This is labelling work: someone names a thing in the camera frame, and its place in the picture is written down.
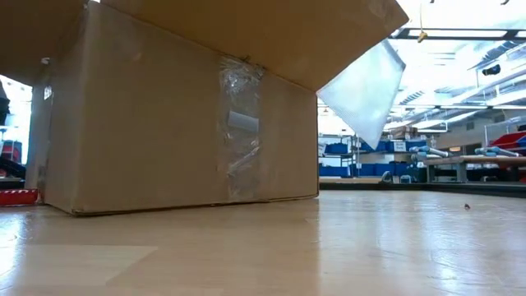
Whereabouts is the white bubble mailer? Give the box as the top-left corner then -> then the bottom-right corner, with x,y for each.
316,39 -> 408,151

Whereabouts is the brown cardboard box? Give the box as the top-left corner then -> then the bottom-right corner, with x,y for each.
0,0 -> 410,217

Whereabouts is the red box cutter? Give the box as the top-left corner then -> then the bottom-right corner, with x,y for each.
0,188 -> 39,208

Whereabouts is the blue storage bin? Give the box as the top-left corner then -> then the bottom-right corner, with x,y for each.
320,164 -> 350,178
351,162 -> 412,178
361,141 -> 390,154
324,142 -> 351,155

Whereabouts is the tan wooden desk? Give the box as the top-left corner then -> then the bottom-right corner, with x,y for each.
319,176 -> 383,185

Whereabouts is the cardboard box on shelf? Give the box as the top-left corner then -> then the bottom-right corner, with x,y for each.
390,125 -> 419,140

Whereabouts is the grey blue robot tube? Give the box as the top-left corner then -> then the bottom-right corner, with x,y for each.
474,146 -> 522,159
408,144 -> 452,162

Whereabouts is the yellow hanging tag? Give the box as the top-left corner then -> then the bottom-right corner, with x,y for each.
416,0 -> 429,44

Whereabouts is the wooden workbench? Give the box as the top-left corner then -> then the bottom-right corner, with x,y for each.
422,155 -> 526,184

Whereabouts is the red storage bin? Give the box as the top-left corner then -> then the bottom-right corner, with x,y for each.
487,131 -> 526,150

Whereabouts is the red crate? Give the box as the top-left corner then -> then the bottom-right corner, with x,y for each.
0,139 -> 24,164

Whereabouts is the black overhead frame beam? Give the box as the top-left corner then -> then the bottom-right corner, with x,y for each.
390,27 -> 526,41

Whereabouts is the thick black hose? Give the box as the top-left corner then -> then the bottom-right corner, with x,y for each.
0,158 -> 26,180

